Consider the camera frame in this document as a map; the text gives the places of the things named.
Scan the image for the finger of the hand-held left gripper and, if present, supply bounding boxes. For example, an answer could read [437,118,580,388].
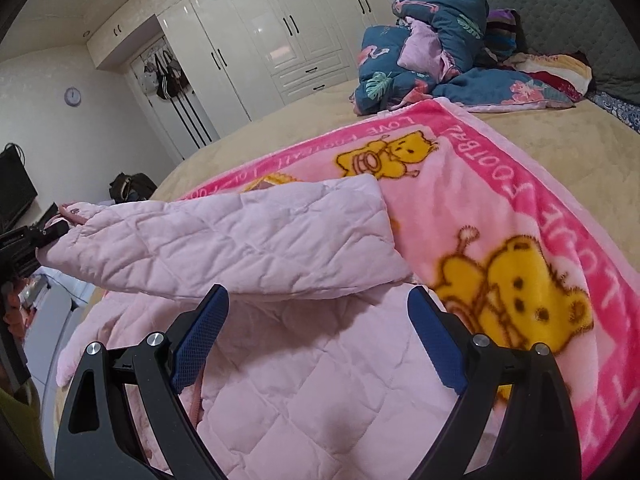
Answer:
[31,221,71,261]

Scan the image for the yellow red striped blanket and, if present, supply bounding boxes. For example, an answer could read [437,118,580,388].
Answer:
[504,52,593,103]

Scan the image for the white glossy wardrobe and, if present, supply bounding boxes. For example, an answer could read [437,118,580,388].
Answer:
[85,0,397,161]

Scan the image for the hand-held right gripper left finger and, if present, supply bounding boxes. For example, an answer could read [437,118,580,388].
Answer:
[54,284,231,480]

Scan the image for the black television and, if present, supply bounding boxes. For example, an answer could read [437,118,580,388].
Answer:
[0,142,39,233]

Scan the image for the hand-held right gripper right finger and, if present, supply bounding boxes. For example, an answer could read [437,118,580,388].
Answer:
[407,285,583,480]

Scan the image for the pink quilted jacket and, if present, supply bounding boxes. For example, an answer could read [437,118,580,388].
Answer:
[37,175,501,480]

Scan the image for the blue floral quilt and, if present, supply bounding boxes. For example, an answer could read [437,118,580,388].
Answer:
[352,0,576,116]

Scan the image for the bed with beige cover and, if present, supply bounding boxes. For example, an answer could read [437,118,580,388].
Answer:
[150,77,640,221]

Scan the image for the blue white patterned cloth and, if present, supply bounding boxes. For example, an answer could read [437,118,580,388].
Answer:
[587,91,640,135]

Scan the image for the pale grey chair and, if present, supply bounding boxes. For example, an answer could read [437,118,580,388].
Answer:
[22,280,92,411]

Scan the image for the black hanging straps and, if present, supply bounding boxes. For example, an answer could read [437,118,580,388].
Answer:
[170,91,212,149]

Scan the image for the pink printed bear blanket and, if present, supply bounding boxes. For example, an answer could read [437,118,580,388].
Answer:
[177,97,640,480]

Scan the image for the black hanging bag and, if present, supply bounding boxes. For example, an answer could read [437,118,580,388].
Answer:
[155,54,189,101]

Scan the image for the purple striped cloth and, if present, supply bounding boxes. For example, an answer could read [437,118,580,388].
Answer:
[484,8,523,61]

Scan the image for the person's yellow-green garment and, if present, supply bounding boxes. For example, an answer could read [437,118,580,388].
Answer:
[0,385,54,480]

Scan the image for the grey quilted headboard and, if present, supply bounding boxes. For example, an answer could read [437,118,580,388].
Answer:
[447,0,640,106]

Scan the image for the white door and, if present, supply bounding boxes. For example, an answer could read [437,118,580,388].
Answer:
[127,35,222,162]

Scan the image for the dark brown bag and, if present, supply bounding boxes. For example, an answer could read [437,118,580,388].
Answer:
[109,172,159,202]

